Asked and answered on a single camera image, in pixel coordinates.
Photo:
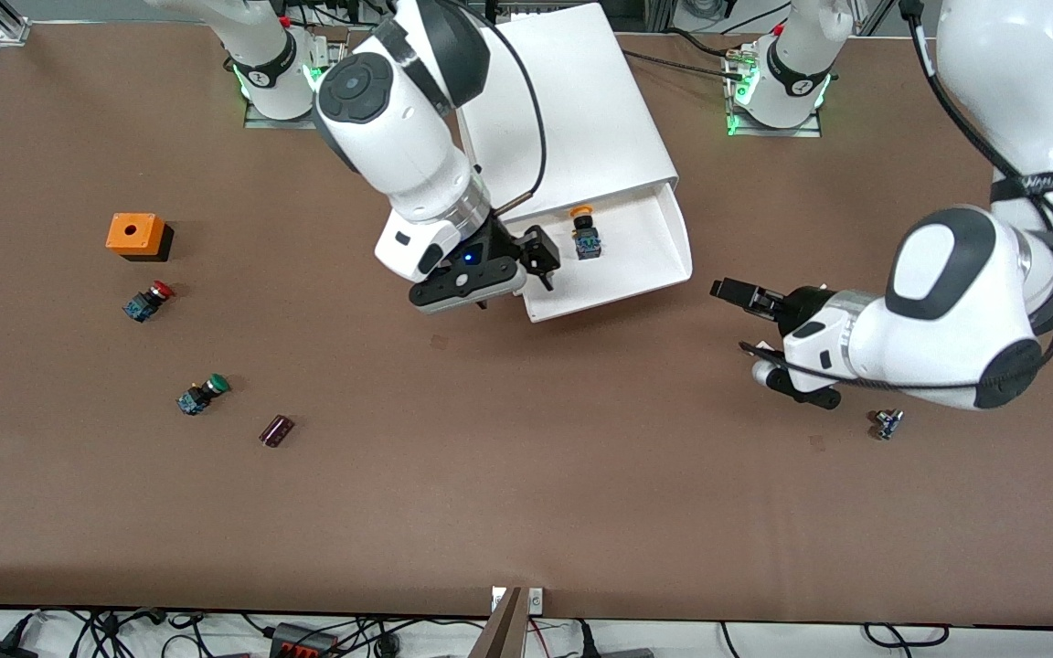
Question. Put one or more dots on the small white bracket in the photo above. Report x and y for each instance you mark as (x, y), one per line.
(536, 600)

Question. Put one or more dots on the green push button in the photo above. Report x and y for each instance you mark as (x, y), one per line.
(193, 400)

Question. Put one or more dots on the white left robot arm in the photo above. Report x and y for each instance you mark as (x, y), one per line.
(947, 302)

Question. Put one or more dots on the black power adapter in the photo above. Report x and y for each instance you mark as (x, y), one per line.
(1, 651)

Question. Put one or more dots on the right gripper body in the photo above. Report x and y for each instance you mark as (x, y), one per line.
(506, 243)

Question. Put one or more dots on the brown post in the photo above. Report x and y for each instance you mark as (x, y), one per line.
(501, 635)

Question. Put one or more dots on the white plastic drawer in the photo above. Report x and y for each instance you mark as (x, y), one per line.
(636, 247)

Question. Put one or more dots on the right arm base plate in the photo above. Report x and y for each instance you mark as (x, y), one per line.
(280, 122)

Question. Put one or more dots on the yellow push button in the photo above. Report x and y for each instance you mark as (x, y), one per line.
(587, 242)

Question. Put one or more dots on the white drawer cabinet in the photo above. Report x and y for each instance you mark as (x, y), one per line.
(581, 110)

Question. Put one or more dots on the red push button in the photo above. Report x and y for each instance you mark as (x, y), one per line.
(144, 304)

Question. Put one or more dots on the dark purple capacitor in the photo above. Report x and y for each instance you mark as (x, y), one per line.
(276, 431)

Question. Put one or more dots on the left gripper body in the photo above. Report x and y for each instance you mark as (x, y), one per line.
(804, 303)

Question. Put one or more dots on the chrome valve fitting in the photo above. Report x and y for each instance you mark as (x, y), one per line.
(888, 424)

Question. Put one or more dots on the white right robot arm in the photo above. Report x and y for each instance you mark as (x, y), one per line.
(398, 137)

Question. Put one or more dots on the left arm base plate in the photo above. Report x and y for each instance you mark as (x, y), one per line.
(810, 131)

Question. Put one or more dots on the black power strip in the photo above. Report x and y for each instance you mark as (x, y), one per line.
(303, 642)

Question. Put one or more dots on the orange box with hole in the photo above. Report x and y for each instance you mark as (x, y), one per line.
(147, 236)

